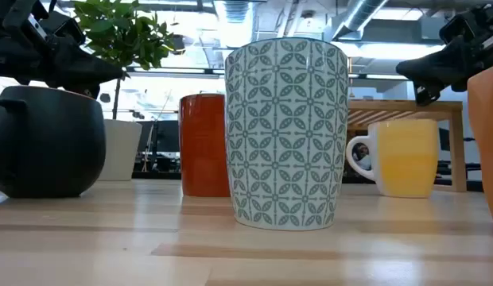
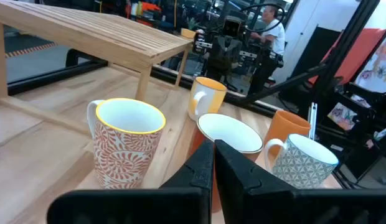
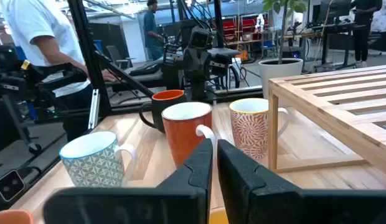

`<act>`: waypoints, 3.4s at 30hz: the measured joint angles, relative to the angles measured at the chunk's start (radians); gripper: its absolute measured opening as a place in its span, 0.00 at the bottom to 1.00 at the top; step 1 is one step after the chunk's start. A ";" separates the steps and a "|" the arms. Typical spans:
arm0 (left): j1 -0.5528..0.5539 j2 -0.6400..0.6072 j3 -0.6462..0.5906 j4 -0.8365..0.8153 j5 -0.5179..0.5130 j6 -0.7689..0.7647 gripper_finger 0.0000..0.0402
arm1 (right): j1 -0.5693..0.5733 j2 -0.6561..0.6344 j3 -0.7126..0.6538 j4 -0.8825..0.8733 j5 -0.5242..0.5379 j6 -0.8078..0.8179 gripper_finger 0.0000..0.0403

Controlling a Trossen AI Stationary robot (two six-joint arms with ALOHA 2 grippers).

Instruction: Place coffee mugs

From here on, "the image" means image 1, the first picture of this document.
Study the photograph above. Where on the orange-red glossy mug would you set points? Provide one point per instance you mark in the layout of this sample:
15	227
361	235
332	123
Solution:
203	147

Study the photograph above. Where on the light orange faceted mug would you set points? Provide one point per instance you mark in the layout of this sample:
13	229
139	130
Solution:
489	151

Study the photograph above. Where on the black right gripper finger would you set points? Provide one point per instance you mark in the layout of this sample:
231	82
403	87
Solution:
441	65
426	94

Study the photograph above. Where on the wooden slatted rack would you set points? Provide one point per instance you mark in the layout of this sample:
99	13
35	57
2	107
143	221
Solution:
389	106

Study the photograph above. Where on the black computer monitor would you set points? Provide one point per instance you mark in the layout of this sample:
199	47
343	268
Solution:
167	137

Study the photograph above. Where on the round black mug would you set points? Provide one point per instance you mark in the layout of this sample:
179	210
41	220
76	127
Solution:
51	143

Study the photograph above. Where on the white mug teal leaf pattern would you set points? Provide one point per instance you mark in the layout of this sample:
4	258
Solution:
286	135

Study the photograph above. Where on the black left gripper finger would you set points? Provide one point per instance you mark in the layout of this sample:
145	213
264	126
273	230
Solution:
79	65
85	90

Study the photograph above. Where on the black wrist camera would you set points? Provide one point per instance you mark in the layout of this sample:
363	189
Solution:
67	32
453	28

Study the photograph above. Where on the green plant in white pot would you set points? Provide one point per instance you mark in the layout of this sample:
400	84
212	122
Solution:
119	151

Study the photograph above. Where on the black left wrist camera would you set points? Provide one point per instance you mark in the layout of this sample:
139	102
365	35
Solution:
67	32

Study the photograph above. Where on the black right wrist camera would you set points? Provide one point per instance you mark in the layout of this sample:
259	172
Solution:
453	28

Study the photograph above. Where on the person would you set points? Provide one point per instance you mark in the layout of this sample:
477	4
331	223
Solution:
362	155

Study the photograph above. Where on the silver ceiling duct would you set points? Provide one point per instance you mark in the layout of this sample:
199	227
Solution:
362	16

